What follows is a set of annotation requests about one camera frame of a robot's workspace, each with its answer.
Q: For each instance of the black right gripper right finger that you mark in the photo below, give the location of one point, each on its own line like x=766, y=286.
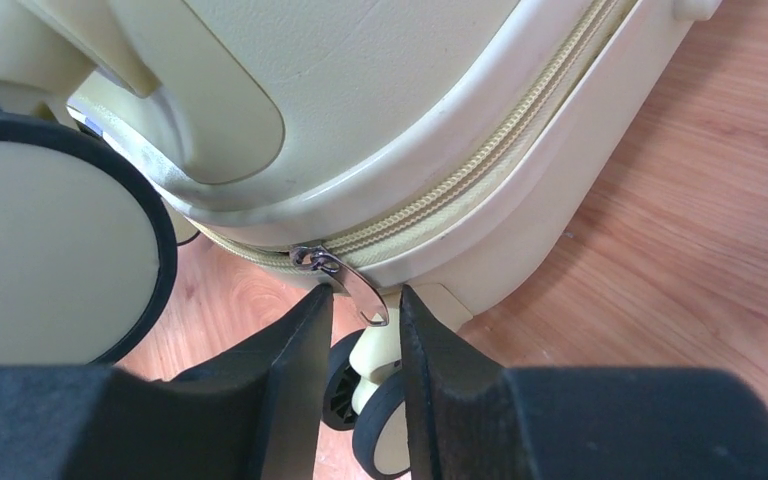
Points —
x=468, y=417

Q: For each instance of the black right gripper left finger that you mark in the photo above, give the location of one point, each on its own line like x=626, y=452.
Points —
x=252, y=412

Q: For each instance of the cream suitcase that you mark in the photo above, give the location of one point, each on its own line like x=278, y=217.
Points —
x=363, y=145

